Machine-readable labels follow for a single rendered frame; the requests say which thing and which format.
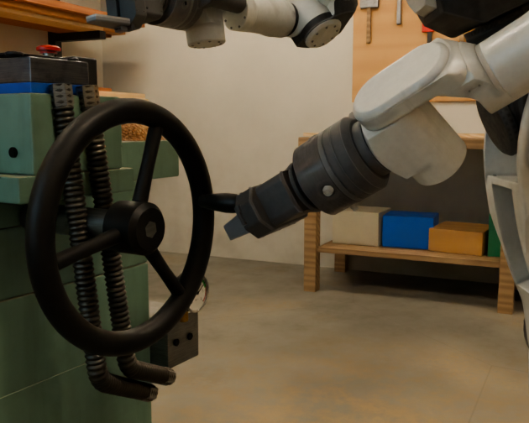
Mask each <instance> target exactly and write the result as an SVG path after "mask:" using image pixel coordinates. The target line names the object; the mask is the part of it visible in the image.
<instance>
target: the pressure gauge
mask: <svg viewBox="0 0 529 423"><path fill-rule="evenodd" d="M205 281H206V282H205ZM204 283H205V284H204ZM203 284H204V285H203ZM200 288H202V289H201V290H200ZM200 288H199V290H200V292H199V295H196V297H195V298H194V300H193V302H192V303H191V305H190V307H189V309H188V310H187V311H186V313H185V315H184V316H183V317H182V318H181V322H186V321H188V311H189V312H192V313H197V312H198V311H200V310H201V309H202V308H203V307H204V306H205V304H206V303H207V299H208V295H209V284H208V281H207V278H206V277H205V276H204V278H203V280H202V283H201V286H200ZM199 290H198V291H199Z"/></svg>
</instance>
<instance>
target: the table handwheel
mask: <svg viewBox="0 0 529 423"><path fill-rule="evenodd" d="M126 123H137V124H141V125H144V126H147V127H149V128H148V132H147V137H146V141H145V146H144V153H143V158H142V162H141V165H140V169H139V175H138V179H137V182H136V186H135V189H134V195H133V199H132V200H131V201H117V202H115V203H113V204H112V205H111V206H110V207H109V209H101V208H91V207H87V210H86V213H87V214H88V215H87V217H86V219H87V222H86V225H87V231H88V232H89V233H88V235H89V236H91V237H90V239H89V240H86V241H85V242H83V243H80V244H77V245H76V246H73V247H71V248H68V249H65V250H63V251H60V252H58V253H57V252H56V250H55V235H56V234H62V235H69V234H68V232H69V231H70V230H69V229H68V226H69V225H68V224H67V221H68V219H67V218H66V215H67V213H66V212H65V210H66V209H67V208H66V207H65V205H60V198H61V195H62V192H63V189H64V186H65V183H66V181H67V178H68V176H69V174H70V172H71V170H72V168H73V166H74V164H75V162H76V161H77V159H78V158H79V156H80V155H81V153H82V152H83V151H84V149H85V148H86V147H87V146H88V145H89V144H90V143H91V142H92V141H93V140H94V139H95V138H96V137H98V136H99V135H100V134H102V133H103V132H105V131H107V130H108V129H110V128H113V127H115V126H118V125H121V124H126ZM161 136H163V137H164V138H165V139H166V140H167V141H168V142H169V143H170V144H171V145H172V147H173V148H174V150H175V151H176V153H177V154H178V156H179V158H180V159H181V163H182V164H183V166H184V169H185V171H186V175H187V179H188V181H189V185H190V189H191V199H192V210H193V223H192V234H191V245H190V249H189V253H188V256H187V260H186V264H185V267H184V269H183V271H182V274H181V277H180V279H179V280H178V279H177V278H176V276H175V275H174V273H173V272H172V271H171V269H170V267H169V266H168V264H167V263H166V262H165V260H164V258H163V257H162V255H161V254H160V251H159V250H158V247H159V245H160V244H161V242H162V240H163V237H164V234H165V220H164V218H163V215H162V212H161V210H160V209H159V208H158V207H157V206H156V205H155V204H154V203H151V202H148V200H149V192H150V187H151V182H152V178H153V173H154V168H155V161H156V158H157V154H158V150H159V146H160V140H161ZM206 194H212V182H211V179H210V175H209V172H208V168H207V164H206V161H205V159H204V157H203V155H202V152H201V150H200V148H199V146H198V144H197V142H196V140H195V139H194V138H193V136H192V134H191V133H190V131H189V130H188V129H187V127H186V126H185V125H184V124H183V123H182V122H181V120H180V119H179V118H177V117H176V116H175V115H174V114H173V113H171V112H170V111H168V110H167V109H165V108H163V107H162V106H160V105H158V104H155V103H153V102H150V101H147V100H143V99H138V98H118V99H112V100H109V101H105V102H102V103H99V104H97V105H96V106H94V107H91V108H89V109H87V110H86V111H85V112H83V113H82V114H80V115H79V116H78V117H76V118H75V119H74V120H73V121H72V122H70V123H69V124H68V125H67V126H66V127H65V129H64V130H63V131H62V132H61V133H60V135H59V136H58V137H57V138H56V140H55V141H54V143H52V145H51V147H50V149H49V150H48V152H47V154H46V156H45V157H44V159H43V161H42V163H41V166H40V167H39V170H38V173H37V175H36V177H35V180H34V184H33V187H32V190H31V193H30V197H29V204H25V205H24V206H23V208H22V209H21V211H20V214H19V221H20V223H21V225H22V227H23V228H25V254H26V262H27V267H28V271H29V279H30V282H31V285H32V288H33V291H34V294H35V297H36V299H37V301H38V303H39V306H40V308H41V310H42V311H43V312H44V314H45V316H46V318H47V319H48V321H49V322H50V324H51V325H52V327H54V329H56V331H57V332H58V333H59V334H60V335H61V336H63V338H65V339H66V340H67V341H68V342H70V343H71V344H73V345H74V346H76V347H78V348H80V349H81V350H83V351H85V352H87V353H91V354H95V355H99V356H105V357H121V356H126V355H129V354H133V353H137V352H140V351H142V350H144V349H145V348H147V347H150V346H152V345H153V344H155V343H156V342H158V341H159V340H160V339H161V338H162V337H164V336H165V335H166V334H167V333H168V332H169V331H170V330H172V329H173V327H174V326H175V325H176V324H177V323H178V322H179V321H180V319H181V318H182V317H183V316H184V315H185V313H186V311H187V310H188V309H189V307H190V305H191V303H192V302H193V300H194V298H195V297H196V294H197V292H198V290H199V288H200V286H201V283H202V280H203V278H204V275H205V273H206V270H207V265H208V261H209V258H210V254H211V250H212V240H213V232H214V211H213V210H209V209H206V208H203V207H199V205H198V198H199V196H200V195H206ZM69 236H70V235H69ZM106 248H110V249H111V250H112V251H114V252H118V253H130V254H136V255H142V256H145V257H146V258H147V259H148V261H149V262H150V264H151V265H152V266H153V268H154V269H155V271H156V272H157V273H158V275H159V276H160V277H161V279H162V280H163V282H164V283H165V285H166V287H167V288H168V290H169V291H170V293H171V295H170V297H169V298H168V300H167V301H166V302H165V303H164V304H163V306H162V307H161V308H160V309H159V310H158V311H157V312H156V313H155V314H154V315H153V316H152V317H150V318H149V319H148V320H147V321H145V322H144V323H142V324H140V325H138V326H136V327H134V328H131V329H128V330H124V331H115V332H114V331H108V330H104V329H102V328H99V327H97V326H94V325H92V324H91V323H90V322H89V321H87V320H86V319H85V318H84V317H83V316H82V315H81V314H80V313H79V312H78V311H77V309H76V308H75V307H74V306H73V305H72V303H71V301H70V299H69V297H68V295H67V293H66V292H65V288H64V285H63V283H62V280H61V277H60V272H59V270H61V269H63V268H65V267H67V266H69V265H71V264H73V263H76V262H78V261H80V260H82V259H84V258H86V257H88V256H90V255H93V254H94V253H98V252H100V251H102V250H104V249H106Z"/></svg>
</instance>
